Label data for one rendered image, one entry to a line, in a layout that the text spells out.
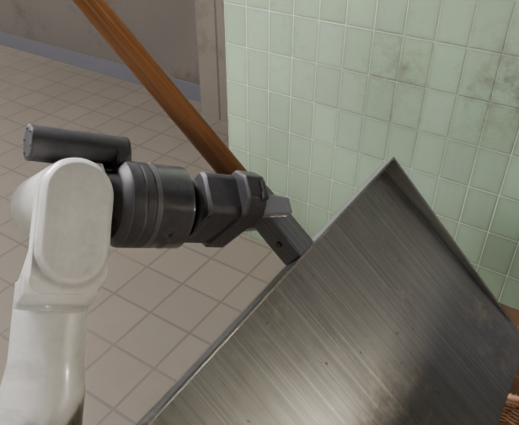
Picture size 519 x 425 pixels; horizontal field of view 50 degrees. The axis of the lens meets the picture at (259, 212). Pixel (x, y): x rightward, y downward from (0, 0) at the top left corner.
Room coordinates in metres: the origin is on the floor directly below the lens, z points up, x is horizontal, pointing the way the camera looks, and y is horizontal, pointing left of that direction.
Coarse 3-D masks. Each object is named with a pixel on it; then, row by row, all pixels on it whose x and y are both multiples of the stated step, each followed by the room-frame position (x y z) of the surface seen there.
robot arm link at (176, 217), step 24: (168, 168) 0.49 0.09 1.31; (168, 192) 0.46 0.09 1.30; (192, 192) 0.47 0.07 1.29; (216, 192) 0.48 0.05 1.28; (240, 192) 0.50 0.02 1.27; (264, 192) 0.49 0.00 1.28; (168, 216) 0.44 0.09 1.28; (192, 216) 0.45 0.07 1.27; (216, 216) 0.47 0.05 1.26; (240, 216) 0.48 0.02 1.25; (168, 240) 0.44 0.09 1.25; (192, 240) 0.49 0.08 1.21; (216, 240) 0.50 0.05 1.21
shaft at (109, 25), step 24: (72, 0) 0.68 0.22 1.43; (96, 0) 0.67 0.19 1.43; (96, 24) 0.65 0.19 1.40; (120, 24) 0.65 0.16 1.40; (120, 48) 0.64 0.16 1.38; (144, 48) 0.64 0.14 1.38; (144, 72) 0.62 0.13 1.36; (168, 96) 0.60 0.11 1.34; (192, 120) 0.59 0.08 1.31; (216, 144) 0.57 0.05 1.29; (216, 168) 0.56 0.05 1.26; (240, 168) 0.56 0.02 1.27
